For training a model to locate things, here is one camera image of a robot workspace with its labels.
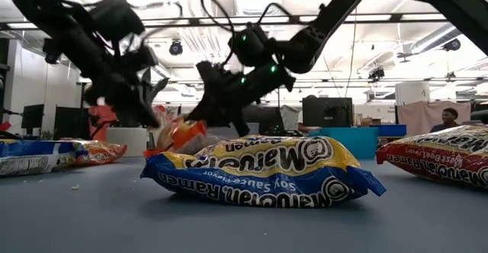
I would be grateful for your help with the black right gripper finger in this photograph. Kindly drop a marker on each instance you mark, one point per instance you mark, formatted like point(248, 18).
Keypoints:
point(211, 114)
point(238, 116)

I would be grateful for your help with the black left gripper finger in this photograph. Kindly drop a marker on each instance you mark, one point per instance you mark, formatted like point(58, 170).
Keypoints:
point(139, 110)

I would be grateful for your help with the orange Maruchan ramen pack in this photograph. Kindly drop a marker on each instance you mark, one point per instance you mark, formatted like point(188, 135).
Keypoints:
point(187, 131)
point(101, 153)

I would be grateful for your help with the blue Maruchan ramen pack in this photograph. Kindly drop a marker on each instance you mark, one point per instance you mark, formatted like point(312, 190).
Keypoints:
point(30, 157)
point(263, 169)

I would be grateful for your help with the red Maruchan ramen pack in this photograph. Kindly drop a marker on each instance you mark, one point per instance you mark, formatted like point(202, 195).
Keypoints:
point(438, 157)

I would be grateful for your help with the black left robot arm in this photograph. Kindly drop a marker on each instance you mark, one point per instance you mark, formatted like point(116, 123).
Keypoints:
point(45, 13)

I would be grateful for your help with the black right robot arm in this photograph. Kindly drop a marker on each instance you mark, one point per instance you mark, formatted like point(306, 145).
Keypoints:
point(324, 28)

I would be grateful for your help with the floral hanging cloth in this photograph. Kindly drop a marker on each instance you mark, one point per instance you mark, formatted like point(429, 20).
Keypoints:
point(171, 112)

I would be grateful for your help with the snake plant in white pot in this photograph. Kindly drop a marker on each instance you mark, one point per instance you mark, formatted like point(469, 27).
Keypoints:
point(126, 142)

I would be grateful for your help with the orange-red hanging cloth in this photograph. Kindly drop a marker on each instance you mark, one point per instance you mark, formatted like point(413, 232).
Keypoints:
point(100, 123)

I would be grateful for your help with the blue-grey table mat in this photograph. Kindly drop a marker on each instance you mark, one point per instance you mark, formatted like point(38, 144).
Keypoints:
point(244, 230)

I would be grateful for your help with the teal plastic bin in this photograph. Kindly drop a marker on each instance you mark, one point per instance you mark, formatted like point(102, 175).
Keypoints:
point(354, 140)

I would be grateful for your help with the blue storage bin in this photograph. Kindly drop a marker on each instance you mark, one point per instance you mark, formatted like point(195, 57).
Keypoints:
point(392, 130)

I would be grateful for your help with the white square column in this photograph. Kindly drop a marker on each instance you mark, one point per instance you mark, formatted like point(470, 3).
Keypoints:
point(411, 93)

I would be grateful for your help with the beige hanging cloth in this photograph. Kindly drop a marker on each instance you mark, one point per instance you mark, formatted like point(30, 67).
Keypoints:
point(419, 117)

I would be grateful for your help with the person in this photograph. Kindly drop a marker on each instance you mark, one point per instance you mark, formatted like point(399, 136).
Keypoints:
point(448, 116)

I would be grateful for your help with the dark office chair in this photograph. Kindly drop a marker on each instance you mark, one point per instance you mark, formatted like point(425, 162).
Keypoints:
point(479, 116)

